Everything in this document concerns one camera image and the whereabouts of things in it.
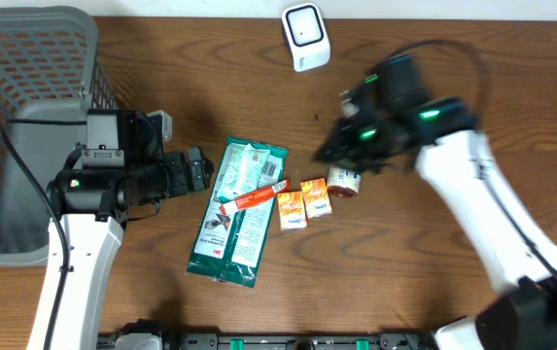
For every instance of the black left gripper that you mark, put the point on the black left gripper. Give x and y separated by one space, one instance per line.
195 180

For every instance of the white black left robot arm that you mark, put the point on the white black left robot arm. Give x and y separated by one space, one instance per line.
120 166

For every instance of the orange white small packet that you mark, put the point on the orange white small packet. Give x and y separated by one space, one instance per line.
291 210

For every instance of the green 3M product pouch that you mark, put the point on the green 3M product pouch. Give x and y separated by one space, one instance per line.
228 248

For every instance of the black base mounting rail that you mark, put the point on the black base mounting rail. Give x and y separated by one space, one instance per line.
211 341

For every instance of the light green wipes pack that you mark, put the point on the light green wipes pack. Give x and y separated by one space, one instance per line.
243 171

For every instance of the white cube barcode scanner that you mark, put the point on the white cube barcode scanner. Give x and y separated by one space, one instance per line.
306 36

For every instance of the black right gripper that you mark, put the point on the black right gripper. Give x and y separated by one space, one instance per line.
339 151

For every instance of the green lid white jar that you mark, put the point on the green lid white jar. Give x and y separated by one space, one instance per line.
342 182

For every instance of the red Nescafe stick box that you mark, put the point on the red Nescafe stick box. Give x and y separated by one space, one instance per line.
254 198

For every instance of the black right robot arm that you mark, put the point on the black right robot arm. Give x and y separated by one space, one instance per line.
453 156

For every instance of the grey plastic shopping basket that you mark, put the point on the grey plastic shopping basket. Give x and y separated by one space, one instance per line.
49 79

